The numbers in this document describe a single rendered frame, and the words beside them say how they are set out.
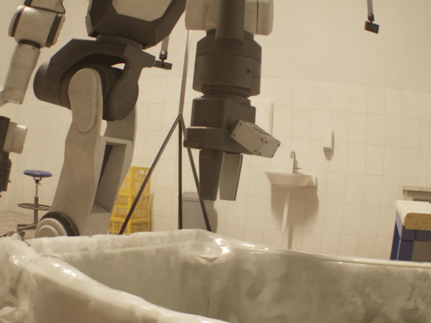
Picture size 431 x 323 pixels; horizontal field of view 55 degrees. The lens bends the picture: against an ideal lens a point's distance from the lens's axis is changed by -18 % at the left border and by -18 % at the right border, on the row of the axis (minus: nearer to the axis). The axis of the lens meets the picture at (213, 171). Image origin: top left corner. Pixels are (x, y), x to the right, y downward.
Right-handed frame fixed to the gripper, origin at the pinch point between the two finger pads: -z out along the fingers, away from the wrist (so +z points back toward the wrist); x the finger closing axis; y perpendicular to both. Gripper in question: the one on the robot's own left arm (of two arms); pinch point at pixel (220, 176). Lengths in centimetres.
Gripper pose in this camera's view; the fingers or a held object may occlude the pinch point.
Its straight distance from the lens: 62.9
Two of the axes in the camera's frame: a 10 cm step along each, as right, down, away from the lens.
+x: -5.4, -0.5, -8.4
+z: 0.8, -10.0, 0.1
